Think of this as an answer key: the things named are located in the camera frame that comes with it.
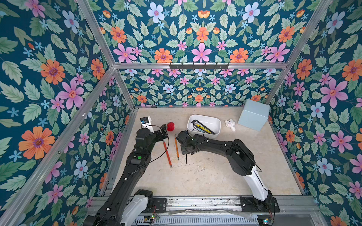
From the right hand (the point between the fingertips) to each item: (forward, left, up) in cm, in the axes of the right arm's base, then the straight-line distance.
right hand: (186, 149), depth 94 cm
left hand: (+1, +13, +25) cm, 28 cm away
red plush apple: (+17, +13, +2) cm, 22 cm away
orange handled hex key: (0, +6, -1) cm, 6 cm away
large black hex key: (+20, -13, -1) cm, 24 cm away
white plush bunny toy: (+21, -33, +3) cm, 39 cm away
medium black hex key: (+18, -8, 0) cm, 20 cm away
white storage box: (+23, -20, +1) cm, 30 cm away
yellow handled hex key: (+17, -12, 0) cm, 21 cm away
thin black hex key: (-6, -1, -1) cm, 6 cm away
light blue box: (+20, -47, +14) cm, 53 cm away
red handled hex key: (-4, +12, -1) cm, 13 cm away
